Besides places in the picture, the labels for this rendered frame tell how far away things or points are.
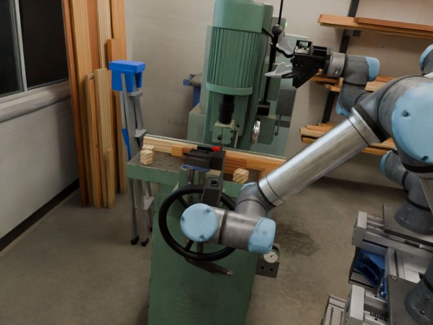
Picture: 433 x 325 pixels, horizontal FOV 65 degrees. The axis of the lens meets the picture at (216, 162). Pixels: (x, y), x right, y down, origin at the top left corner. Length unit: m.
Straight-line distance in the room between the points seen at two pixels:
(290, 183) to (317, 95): 2.89
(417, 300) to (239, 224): 0.52
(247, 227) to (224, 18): 0.75
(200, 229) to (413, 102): 0.43
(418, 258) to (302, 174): 0.80
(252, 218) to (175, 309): 1.01
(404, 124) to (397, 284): 0.62
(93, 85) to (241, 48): 1.47
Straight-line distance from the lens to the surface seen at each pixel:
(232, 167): 1.30
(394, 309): 1.03
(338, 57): 1.19
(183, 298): 1.60
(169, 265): 1.50
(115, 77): 2.02
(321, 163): 0.76
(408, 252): 1.49
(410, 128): 0.60
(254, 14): 1.22
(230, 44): 1.21
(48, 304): 2.08
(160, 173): 1.29
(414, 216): 1.43
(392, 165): 1.48
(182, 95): 3.72
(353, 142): 0.75
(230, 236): 0.70
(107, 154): 2.58
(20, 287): 2.21
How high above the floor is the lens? 1.43
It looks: 22 degrees down
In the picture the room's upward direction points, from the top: 7 degrees clockwise
